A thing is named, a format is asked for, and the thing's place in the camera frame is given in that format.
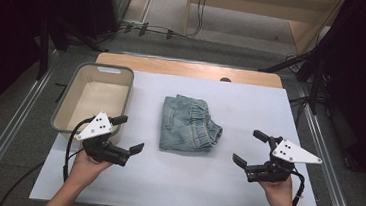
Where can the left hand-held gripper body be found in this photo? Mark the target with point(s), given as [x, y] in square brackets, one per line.
[95, 127]

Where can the silver metal rail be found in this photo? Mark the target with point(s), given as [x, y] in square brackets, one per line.
[329, 169]
[7, 134]

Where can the beige basket with grey rim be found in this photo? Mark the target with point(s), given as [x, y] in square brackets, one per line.
[101, 92]

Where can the black tripod stand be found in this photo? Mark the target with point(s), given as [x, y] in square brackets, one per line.
[44, 50]
[314, 87]

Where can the white table mat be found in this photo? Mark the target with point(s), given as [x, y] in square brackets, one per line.
[181, 176]

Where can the light wooden shelf unit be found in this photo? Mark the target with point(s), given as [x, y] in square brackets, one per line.
[262, 9]

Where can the black cabinet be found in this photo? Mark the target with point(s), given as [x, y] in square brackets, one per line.
[107, 2]

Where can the person's left hand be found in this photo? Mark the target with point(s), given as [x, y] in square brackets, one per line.
[84, 171]

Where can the light blue denim shorts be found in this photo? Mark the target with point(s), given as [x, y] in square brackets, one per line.
[186, 123]

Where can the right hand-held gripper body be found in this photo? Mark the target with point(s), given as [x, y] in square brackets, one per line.
[293, 153]

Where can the person's right hand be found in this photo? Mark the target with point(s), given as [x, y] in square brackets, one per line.
[280, 192]

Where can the wooden table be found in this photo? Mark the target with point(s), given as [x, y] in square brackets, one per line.
[180, 67]

